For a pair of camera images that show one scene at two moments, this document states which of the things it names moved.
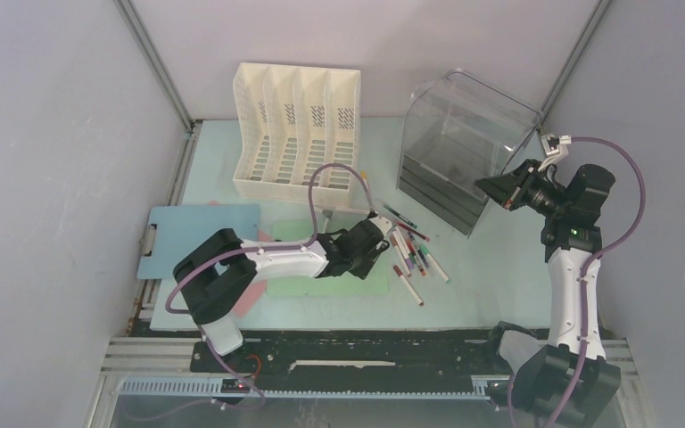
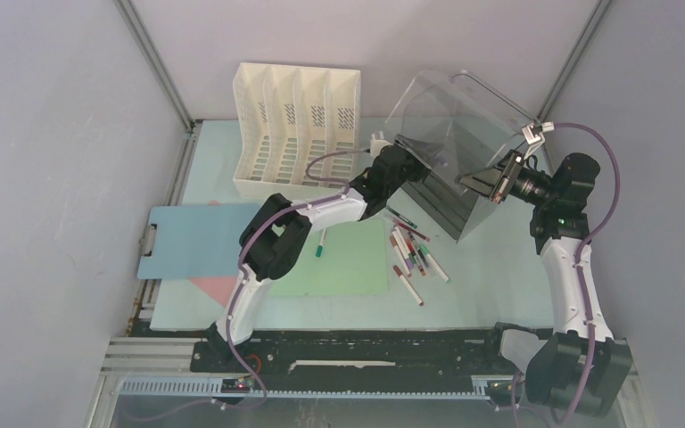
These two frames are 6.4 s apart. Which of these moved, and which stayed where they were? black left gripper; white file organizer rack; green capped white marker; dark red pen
Moved: black left gripper
Stayed: white file organizer rack; green capped white marker; dark red pen
